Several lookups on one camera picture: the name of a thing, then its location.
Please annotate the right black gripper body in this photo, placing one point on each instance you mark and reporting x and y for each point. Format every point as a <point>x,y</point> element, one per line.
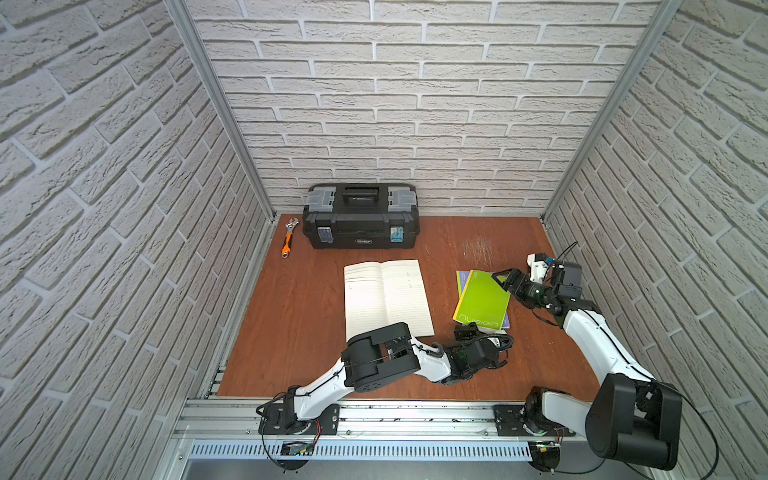
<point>535,294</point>

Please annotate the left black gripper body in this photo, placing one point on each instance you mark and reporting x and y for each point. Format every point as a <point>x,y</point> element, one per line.
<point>475,352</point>

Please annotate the large white lined notebook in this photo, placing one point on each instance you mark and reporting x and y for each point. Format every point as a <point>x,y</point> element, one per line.
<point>381,294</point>

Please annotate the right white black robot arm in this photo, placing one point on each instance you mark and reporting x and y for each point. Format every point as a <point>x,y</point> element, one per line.
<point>634,418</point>

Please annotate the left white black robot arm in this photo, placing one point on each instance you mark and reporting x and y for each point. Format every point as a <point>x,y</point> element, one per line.
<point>373,360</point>

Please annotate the black plastic toolbox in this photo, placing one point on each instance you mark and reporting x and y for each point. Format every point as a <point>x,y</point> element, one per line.
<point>361,216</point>

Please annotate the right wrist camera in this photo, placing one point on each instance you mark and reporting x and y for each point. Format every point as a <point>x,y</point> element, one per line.
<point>539,264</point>

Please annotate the orange handled adjustable wrench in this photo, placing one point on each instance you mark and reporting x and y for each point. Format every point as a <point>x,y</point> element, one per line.
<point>289,233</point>

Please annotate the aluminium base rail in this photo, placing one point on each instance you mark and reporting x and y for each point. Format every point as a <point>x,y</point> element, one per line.
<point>375,439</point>

